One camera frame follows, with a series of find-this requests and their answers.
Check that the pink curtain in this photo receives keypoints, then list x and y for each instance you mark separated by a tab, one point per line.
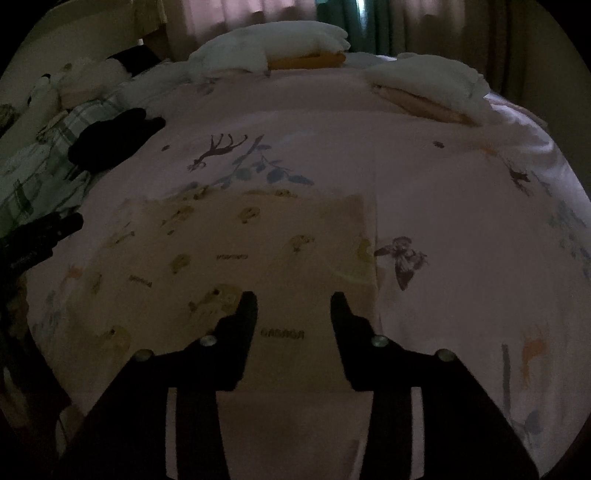
240	18

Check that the cream printed baby garment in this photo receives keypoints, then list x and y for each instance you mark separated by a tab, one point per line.
277	258

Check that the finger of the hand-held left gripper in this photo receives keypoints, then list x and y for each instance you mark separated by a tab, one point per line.
64	230

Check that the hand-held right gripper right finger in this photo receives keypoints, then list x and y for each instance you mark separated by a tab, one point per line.
342	318

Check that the black and white plush toy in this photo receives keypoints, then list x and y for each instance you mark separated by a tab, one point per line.
39	90

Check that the pink pillow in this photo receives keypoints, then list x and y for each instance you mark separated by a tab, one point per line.
425	108

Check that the yellow pillow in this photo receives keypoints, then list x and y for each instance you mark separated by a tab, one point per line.
307	61

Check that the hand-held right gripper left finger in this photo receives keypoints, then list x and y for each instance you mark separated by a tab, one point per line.
244	318

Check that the cream headboard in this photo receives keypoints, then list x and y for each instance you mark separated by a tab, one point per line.
69	41

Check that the black pillow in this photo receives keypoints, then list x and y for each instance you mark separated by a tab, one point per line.
136	60

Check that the green curtain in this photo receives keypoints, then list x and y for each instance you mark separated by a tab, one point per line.
355	23

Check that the black cloth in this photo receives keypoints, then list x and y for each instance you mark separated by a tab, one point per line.
111	141

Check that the beige curtain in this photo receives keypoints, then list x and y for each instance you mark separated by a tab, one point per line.
443	32

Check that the small white fluffy blanket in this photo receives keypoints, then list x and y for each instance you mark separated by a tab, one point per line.
429	81

